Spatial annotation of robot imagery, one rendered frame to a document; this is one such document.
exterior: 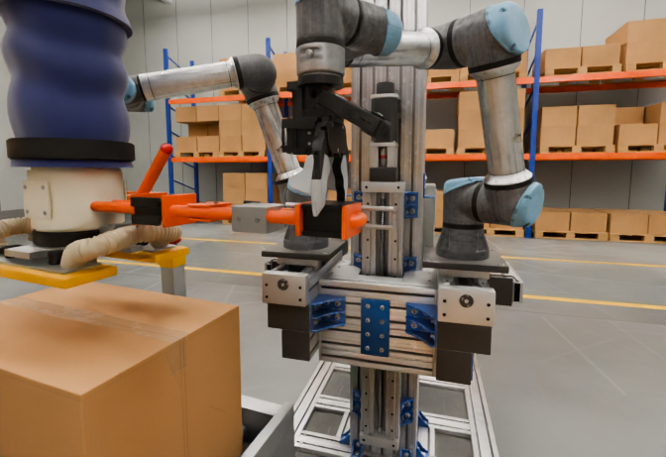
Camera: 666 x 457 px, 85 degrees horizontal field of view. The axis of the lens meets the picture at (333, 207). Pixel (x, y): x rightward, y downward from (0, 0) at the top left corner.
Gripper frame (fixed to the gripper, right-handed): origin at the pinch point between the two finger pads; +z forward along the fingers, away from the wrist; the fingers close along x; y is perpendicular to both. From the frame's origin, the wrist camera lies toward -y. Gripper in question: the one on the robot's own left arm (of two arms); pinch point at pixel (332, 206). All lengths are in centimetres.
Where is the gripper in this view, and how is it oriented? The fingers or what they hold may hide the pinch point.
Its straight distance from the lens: 58.1
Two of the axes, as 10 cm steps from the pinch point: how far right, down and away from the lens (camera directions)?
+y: -9.2, -0.5, 4.0
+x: -4.0, 1.1, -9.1
